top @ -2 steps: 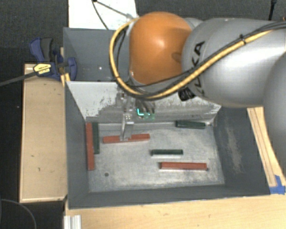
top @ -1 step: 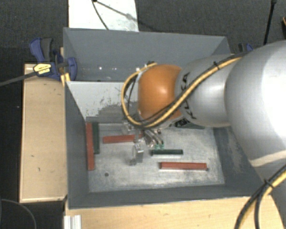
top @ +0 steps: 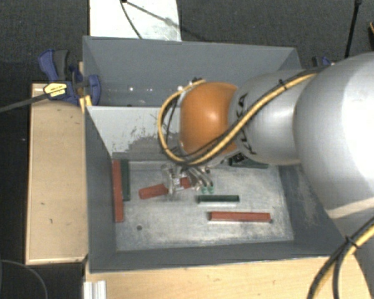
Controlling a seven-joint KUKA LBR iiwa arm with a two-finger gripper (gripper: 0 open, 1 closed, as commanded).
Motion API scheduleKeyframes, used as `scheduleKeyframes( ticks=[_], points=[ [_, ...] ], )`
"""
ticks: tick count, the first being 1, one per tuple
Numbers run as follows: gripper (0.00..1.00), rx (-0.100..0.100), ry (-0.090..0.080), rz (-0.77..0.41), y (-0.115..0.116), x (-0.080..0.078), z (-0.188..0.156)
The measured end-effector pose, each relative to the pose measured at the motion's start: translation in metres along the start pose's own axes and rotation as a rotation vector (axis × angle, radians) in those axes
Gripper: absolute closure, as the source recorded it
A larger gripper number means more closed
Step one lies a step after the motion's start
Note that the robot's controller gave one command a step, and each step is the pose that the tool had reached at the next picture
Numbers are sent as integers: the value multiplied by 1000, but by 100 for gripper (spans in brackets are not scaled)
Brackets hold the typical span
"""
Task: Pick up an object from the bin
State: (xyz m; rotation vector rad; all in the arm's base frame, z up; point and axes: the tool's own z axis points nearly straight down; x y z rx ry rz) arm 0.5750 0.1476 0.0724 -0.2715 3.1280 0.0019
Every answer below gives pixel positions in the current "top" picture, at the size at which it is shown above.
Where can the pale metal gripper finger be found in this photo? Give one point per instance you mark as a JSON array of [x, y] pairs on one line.
[[174, 188], [169, 170]]

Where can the red-brown block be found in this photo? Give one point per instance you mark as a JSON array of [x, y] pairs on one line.
[[240, 216], [117, 195], [152, 191]]

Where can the dark green flat block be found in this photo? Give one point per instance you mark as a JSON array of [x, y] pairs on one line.
[[126, 182], [218, 199]]

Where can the grey metal bin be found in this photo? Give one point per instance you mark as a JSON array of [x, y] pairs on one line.
[[187, 229]]

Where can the pale wood board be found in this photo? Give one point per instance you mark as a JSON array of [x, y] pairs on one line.
[[56, 179]]

